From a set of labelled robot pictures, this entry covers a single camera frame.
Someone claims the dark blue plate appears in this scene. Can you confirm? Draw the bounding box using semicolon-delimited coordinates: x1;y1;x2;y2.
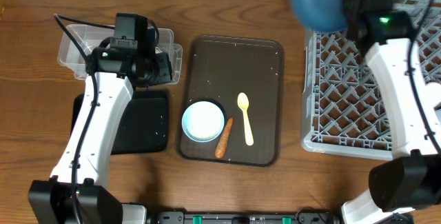
291;0;347;33

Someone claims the light blue rice bowl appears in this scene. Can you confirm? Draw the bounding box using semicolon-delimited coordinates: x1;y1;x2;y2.
181;101;225;143

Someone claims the yellow plastic spoon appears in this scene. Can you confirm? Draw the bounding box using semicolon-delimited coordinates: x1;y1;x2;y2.
237;92;254;146

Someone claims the orange carrot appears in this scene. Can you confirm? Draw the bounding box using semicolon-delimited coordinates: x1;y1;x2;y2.
215;117;234;159

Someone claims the pink white plastic cup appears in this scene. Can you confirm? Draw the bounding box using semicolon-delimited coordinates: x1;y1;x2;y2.
425;82;441;109

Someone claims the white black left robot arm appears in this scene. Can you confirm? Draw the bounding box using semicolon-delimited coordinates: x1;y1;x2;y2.
28;41;171;223

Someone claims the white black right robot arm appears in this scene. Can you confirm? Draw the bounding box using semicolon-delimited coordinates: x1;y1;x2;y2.
340;0;440;223

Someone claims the grey dishwasher rack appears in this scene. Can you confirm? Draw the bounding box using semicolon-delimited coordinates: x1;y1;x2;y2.
300;0;441;161

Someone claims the black plastic bin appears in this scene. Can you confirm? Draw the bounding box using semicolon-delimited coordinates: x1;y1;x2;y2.
81;91;168;157

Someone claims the dark brown serving tray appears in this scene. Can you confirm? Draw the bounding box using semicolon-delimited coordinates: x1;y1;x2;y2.
176;35;284;167

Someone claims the clear plastic bin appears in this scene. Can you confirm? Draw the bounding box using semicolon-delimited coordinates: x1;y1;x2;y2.
57;24;183;84

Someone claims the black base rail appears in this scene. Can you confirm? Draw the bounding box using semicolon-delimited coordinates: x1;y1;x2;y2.
146;207;344;224

